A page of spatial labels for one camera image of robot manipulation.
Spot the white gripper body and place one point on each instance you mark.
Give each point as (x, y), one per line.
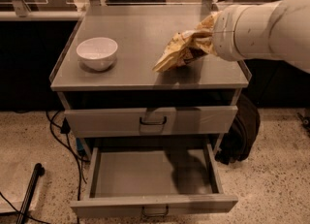
(223, 34)

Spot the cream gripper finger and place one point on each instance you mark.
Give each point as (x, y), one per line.
(206, 45)
(209, 22)

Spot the brown chip bag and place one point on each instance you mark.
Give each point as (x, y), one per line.
(181, 50)

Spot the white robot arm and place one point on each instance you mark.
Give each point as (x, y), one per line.
(273, 31)

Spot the closed upper drawer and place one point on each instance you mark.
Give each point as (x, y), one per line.
(150, 122)

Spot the grey metal drawer cabinet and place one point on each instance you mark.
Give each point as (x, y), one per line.
(142, 33)

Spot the open middle drawer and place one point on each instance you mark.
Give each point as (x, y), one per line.
(161, 182)

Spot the black backpack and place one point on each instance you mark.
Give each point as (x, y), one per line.
(237, 143)

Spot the white ceramic bowl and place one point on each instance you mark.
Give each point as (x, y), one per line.
(98, 53)

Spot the black rod on floor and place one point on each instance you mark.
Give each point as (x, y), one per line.
(37, 172)

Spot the white paper sheet on floor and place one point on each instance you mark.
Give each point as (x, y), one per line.
(14, 181)

